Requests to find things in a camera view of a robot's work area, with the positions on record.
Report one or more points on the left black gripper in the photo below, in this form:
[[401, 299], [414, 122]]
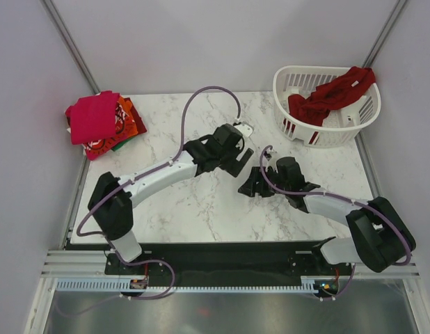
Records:
[[229, 164]]

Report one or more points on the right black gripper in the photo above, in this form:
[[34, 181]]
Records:
[[249, 187]]

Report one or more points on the bright red t-shirt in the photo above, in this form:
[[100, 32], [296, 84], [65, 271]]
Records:
[[92, 118]]

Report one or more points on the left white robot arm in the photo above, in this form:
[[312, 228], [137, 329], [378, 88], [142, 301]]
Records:
[[114, 198]]

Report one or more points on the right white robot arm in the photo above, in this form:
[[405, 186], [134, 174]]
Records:
[[379, 238]]

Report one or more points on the white plastic laundry basket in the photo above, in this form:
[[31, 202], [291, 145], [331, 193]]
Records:
[[340, 126]]

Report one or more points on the dark red folded t-shirt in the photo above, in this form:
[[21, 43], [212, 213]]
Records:
[[141, 128]]

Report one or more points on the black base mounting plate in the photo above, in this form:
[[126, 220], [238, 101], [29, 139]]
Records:
[[231, 264]]

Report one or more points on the orange folded t-shirt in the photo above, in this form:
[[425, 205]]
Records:
[[125, 123]]

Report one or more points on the green folded t-shirt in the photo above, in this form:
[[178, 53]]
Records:
[[121, 144]]

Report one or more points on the red coca-cola print t-shirt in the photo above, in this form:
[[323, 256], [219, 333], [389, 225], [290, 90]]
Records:
[[96, 149]]

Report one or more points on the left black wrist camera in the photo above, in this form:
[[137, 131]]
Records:
[[229, 137]]

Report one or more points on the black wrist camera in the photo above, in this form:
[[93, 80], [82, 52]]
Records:
[[229, 137], [290, 177]]

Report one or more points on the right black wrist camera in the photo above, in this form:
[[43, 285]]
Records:
[[290, 177]]

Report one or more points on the aluminium extrusion rail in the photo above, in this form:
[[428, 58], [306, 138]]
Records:
[[74, 264]]

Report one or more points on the light blue cable duct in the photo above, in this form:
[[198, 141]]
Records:
[[131, 286]]

